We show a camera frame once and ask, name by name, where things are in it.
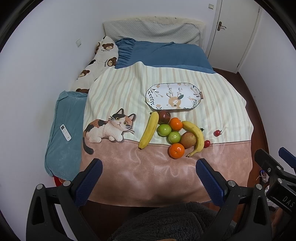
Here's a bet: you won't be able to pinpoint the curved banana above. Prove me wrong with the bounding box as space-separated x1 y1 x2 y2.
182 121 204 158

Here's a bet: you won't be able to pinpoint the orange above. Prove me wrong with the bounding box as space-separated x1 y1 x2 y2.
169 118 183 132
169 143 185 159

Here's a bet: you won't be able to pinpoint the tan red apple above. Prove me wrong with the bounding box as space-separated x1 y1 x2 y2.
180 132 197 149

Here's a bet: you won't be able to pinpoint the green apple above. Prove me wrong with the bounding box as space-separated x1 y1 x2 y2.
157 124 171 137
167 131 181 144

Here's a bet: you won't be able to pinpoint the long banana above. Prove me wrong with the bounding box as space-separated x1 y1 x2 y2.
138 111 159 150

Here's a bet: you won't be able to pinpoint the dark red apple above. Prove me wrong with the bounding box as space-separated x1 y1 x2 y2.
158 110 171 125

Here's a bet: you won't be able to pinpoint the red object under cushion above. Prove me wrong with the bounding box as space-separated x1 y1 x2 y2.
54 176 65 187

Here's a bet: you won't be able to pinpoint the teal cushion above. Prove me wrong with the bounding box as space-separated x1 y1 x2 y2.
45 91 87 180

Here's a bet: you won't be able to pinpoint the dark fuzzy garment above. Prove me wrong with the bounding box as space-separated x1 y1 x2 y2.
109 202 217 240

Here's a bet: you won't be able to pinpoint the white remote control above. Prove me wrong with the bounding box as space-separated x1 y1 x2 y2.
60 124 72 142

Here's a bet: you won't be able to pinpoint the striped cat print blanket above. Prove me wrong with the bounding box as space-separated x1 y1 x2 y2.
80 62 253 206

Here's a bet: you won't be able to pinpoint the oval deer pattern tray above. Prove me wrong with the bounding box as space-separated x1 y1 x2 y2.
145 83 203 110

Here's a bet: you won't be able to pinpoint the bear print pillow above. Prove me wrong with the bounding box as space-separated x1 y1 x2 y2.
71 36 118 92

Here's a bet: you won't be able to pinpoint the blue duvet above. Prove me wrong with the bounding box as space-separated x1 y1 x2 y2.
115 38 215 74

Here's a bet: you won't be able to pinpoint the white door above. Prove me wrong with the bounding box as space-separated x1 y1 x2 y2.
206 0 261 73

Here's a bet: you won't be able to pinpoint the brass door handle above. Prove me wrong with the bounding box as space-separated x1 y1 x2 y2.
217 21 227 31

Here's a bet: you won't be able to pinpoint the wall switch left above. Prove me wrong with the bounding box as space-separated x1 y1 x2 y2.
76 39 82 48

